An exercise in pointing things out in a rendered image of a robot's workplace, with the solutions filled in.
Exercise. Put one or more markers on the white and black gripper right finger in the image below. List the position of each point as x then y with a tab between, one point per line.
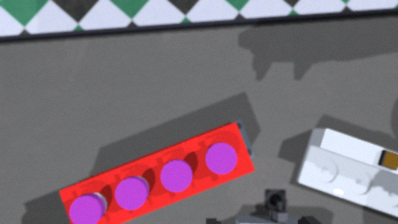
308	220

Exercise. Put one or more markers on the white push-button control box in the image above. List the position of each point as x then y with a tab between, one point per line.
273	202

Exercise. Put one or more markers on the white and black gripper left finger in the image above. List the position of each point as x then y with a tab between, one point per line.
212	221

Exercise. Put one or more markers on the light grey tray with round recesses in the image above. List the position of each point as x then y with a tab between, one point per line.
352	169

